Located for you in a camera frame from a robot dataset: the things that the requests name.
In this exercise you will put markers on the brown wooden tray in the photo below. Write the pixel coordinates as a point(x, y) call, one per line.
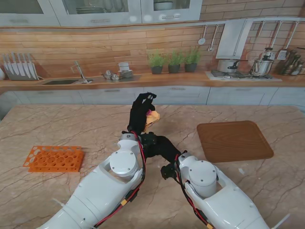
point(233, 140)

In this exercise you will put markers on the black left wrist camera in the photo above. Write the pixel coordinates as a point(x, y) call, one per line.
point(149, 139)

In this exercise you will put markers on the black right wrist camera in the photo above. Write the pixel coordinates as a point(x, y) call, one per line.
point(168, 170)

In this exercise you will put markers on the printed kitchen backdrop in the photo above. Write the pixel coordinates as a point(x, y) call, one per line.
point(95, 47)

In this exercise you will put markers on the orange test tube rack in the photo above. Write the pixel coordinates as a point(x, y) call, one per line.
point(47, 158)

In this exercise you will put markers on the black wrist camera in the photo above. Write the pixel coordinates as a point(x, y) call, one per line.
point(149, 139)
point(168, 170)

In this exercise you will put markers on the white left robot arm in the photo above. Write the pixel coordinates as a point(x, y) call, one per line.
point(107, 186)

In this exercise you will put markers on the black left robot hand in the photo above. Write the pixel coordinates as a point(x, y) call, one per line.
point(138, 114)

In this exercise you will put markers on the pink rubber band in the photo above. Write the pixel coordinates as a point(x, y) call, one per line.
point(149, 112)

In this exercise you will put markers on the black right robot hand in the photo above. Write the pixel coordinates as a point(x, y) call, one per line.
point(164, 148)

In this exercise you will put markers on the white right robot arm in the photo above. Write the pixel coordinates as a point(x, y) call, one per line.
point(214, 190)

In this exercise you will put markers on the white tape scrap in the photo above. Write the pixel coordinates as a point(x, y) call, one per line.
point(241, 170)

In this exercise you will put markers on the orange cloth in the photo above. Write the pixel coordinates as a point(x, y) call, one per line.
point(153, 117)

